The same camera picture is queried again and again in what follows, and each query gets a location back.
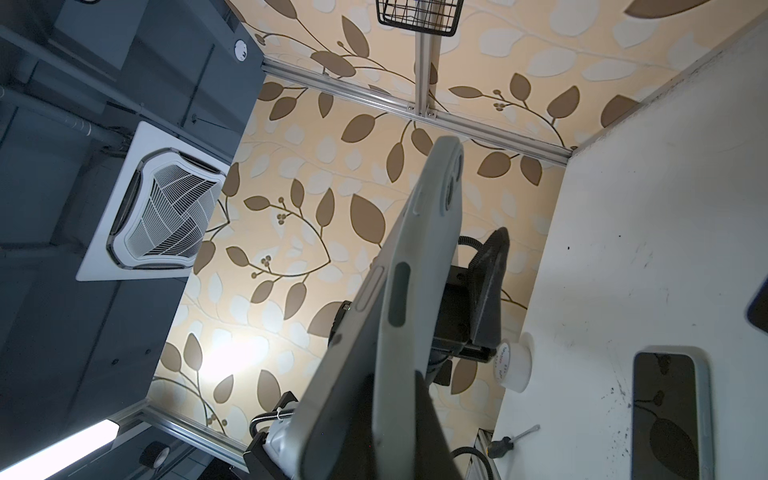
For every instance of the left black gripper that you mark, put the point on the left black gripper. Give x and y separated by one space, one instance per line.
469 318

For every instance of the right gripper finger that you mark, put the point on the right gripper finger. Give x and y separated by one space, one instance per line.
432 455

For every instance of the light blue phone case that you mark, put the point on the light blue phone case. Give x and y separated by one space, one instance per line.
418 266

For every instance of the black smartphone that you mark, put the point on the black smartphone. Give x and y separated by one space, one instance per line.
320 423
757 311
672 426

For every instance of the white tape roll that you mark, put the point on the white tape roll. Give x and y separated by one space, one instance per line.
513 363

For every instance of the white ceiling air conditioner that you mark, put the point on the white ceiling air conditioner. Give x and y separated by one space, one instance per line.
155 219

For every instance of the ceiling light strip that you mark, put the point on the ceiling light strip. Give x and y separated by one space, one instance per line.
64 453

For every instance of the black handled screwdriver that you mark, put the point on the black handled screwdriver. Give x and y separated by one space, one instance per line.
499 448

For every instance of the back black wire basket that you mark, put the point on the back black wire basket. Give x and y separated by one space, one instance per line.
433 17

